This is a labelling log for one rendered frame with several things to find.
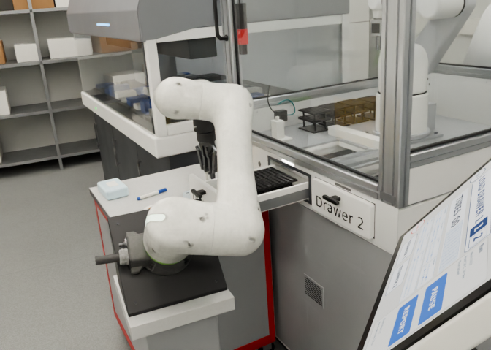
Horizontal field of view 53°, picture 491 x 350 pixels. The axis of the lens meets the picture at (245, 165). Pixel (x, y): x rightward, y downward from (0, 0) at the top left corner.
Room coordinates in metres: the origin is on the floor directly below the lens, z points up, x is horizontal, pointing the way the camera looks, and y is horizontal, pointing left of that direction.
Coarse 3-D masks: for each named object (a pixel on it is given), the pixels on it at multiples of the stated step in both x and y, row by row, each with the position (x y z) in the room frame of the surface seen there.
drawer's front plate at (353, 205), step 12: (312, 180) 1.56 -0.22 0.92; (312, 192) 1.56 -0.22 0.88; (324, 192) 1.50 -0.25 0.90; (336, 192) 1.44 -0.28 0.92; (348, 192) 1.41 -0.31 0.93; (312, 204) 1.56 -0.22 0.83; (348, 204) 1.39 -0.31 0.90; (360, 204) 1.34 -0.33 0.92; (372, 204) 1.32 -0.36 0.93; (336, 216) 1.44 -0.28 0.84; (348, 216) 1.39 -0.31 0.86; (360, 216) 1.34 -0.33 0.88; (372, 216) 1.31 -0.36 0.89; (372, 228) 1.31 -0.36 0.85
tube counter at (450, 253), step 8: (464, 216) 0.78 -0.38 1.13; (448, 224) 0.82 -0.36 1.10; (456, 224) 0.78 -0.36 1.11; (448, 232) 0.78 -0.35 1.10; (456, 232) 0.75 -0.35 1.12; (448, 240) 0.75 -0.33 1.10; (456, 240) 0.72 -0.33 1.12; (448, 248) 0.71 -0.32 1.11; (456, 248) 0.69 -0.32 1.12; (448, 256) 0.68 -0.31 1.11; (456, 256) 0.66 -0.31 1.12; (440, 264) 0.69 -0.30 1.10; (448, 264) 0.66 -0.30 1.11; (440, 272) 0.66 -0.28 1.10
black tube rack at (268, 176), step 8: (272, 168) 1.78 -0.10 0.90; (256, 176) 1.70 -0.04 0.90; (264, 176) 1.69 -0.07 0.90; (272, 176) 1.69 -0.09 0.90; (280, 176) 1.68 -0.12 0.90; (288, 176) 1.68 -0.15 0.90; (256, 184) 1.62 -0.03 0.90; (264, 184) 1.61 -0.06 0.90; (272, 184) 1.60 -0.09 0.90; (280, 184) 1.60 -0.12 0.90; (288, 184) 1.67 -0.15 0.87; (264, 192) 1.61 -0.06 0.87
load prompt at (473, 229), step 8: (488, 176) 0.86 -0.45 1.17; (472, 184) 0.91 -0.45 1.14; (480, 184) 0.86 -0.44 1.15; (488, 184) 0.82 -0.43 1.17; (472, 192) 0.86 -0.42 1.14; (480, 192) 0.82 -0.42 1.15; (488, 192) 0.79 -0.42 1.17; (472, 200) 0.82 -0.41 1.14; (480, 200) 0.79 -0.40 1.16; (488, 200) 0.75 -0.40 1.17; (472, 208) 0.78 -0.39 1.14; (480, 208) 0.75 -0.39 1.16; (488, 208) 0.72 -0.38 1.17; (472, 216) 0.75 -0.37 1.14; (480, 216) 0.72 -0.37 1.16; (488, 216) 0.69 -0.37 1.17; (472, 224) 0.72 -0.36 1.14; (480, 224) 0.69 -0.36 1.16; (488, 224) 0.66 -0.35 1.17; (472, 232) 0.69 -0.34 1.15; (480, 232) 0.66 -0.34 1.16; (488, 232) 0.64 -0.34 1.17; (472, 240) 0.66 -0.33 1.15; (480, 240) 0.64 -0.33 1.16
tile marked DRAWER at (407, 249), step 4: (416, 236) 0.92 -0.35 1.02; (408, 240) 0.95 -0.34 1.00; (412, 240) 0.92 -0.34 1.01; (408, 244) 0.92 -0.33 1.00; (412, 244) 0.90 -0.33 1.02; (404, 248) 0.92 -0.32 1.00; (408, 248) 0.90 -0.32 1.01; (412, 248) 0.88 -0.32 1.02; (400, 252) 0.92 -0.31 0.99; (404, 252) 0.90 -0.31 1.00; (408, 252) 0.88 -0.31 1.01; (400, 256) 0.90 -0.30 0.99; (404, 256) 0.88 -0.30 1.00; (400, 260) 0.87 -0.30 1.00; (396, 264) 0.88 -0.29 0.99
